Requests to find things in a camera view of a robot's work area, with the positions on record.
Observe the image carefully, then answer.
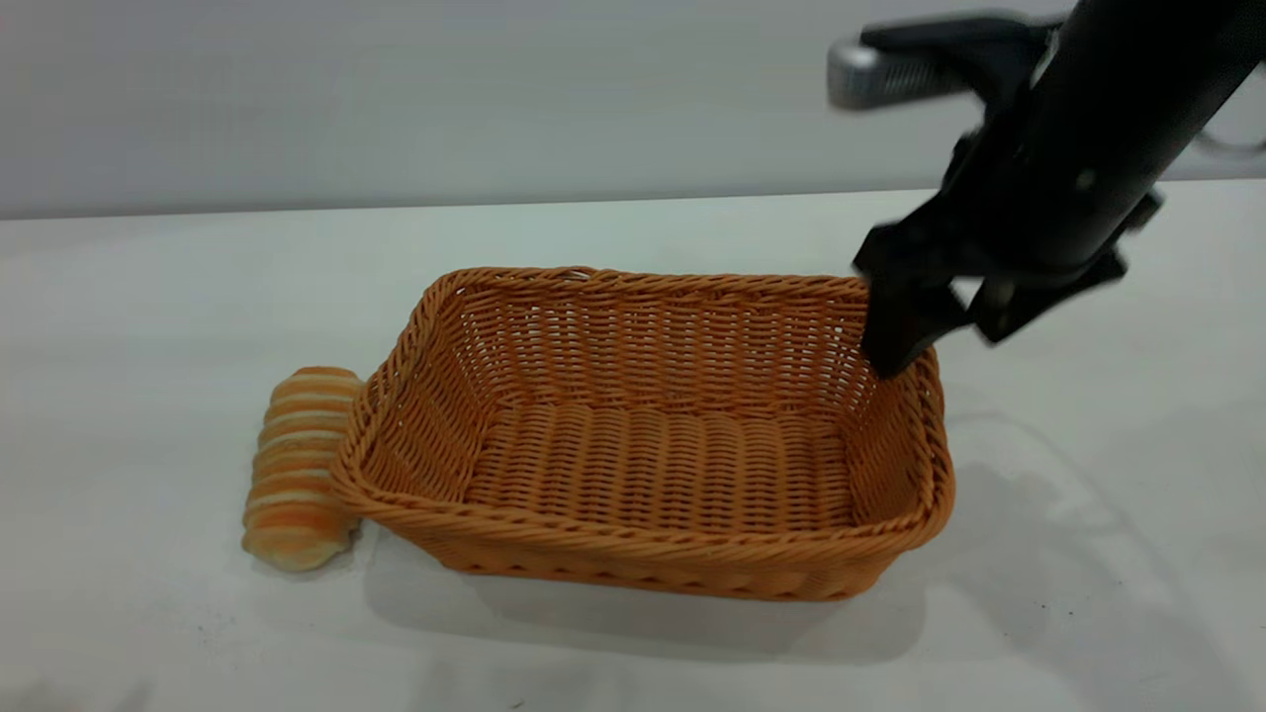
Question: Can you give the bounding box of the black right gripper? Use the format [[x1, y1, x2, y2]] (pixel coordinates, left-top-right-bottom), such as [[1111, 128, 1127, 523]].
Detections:
[[854, 127, 1180, 381]]

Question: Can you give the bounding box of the orange woven wicker basket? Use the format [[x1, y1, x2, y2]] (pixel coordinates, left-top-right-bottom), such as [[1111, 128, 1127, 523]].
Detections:
[[329, 265, 956, 602]]

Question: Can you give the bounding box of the striped orange bread roll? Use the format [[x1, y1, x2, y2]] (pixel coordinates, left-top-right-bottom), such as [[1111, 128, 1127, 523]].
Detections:
[[241, 366, 368, 573]]

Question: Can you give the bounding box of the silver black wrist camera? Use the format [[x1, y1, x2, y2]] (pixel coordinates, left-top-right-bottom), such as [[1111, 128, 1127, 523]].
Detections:
[[828, 12, 1064, 112]]

